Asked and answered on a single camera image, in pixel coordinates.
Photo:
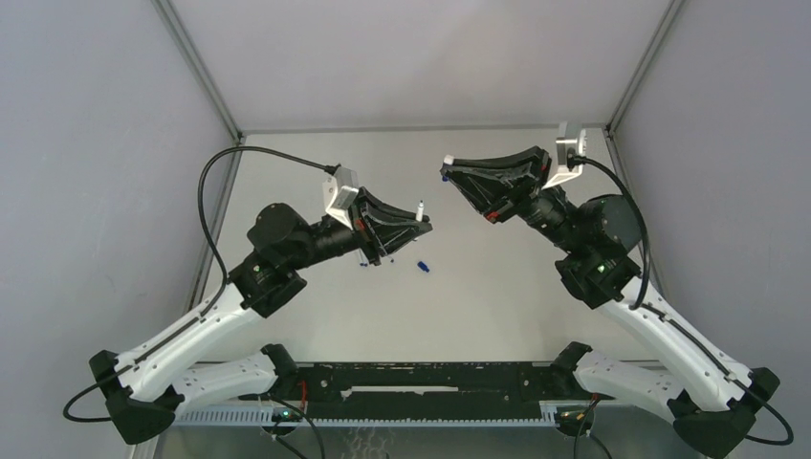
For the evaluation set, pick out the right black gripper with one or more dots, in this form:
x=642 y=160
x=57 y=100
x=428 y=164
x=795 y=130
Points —
x=500 y=197

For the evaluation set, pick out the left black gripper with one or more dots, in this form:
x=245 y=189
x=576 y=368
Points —
x=373 y=224

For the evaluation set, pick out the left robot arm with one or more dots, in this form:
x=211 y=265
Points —
x=147 y=388

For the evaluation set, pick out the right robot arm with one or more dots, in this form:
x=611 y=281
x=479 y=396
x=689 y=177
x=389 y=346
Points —
x=710 y=399

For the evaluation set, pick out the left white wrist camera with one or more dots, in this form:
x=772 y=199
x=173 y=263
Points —
x=339 y=192

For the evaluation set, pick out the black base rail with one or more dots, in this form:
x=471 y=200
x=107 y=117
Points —
x=429 y=391

